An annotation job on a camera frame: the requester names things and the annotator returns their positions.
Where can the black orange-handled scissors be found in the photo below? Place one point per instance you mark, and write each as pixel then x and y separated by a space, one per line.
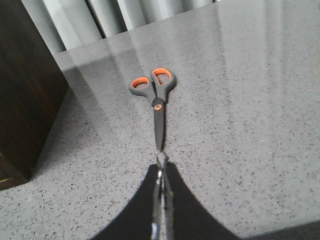
pixel 156 89

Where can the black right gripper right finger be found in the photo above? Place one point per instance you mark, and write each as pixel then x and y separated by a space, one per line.
pixel 185 217

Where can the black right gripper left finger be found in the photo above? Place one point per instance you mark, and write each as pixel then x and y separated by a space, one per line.
pixel 141 217

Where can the grey curtain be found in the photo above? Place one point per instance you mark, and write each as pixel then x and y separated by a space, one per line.
pixel 67 24

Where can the dark wooden drawer cabinet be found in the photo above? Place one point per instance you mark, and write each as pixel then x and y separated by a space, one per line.
pixel 32 89

